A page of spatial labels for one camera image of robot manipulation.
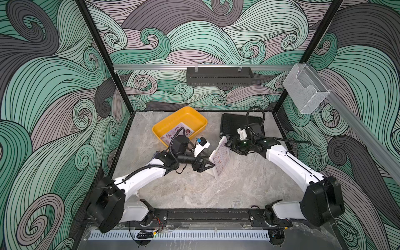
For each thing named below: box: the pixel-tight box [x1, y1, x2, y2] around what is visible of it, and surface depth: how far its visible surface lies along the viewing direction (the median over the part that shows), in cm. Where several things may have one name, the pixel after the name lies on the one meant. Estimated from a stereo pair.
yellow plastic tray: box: [152, 106, 208, 148], surface depth 115 cm
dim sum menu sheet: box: [212, 141, 231, 177], surface depth 83 cm
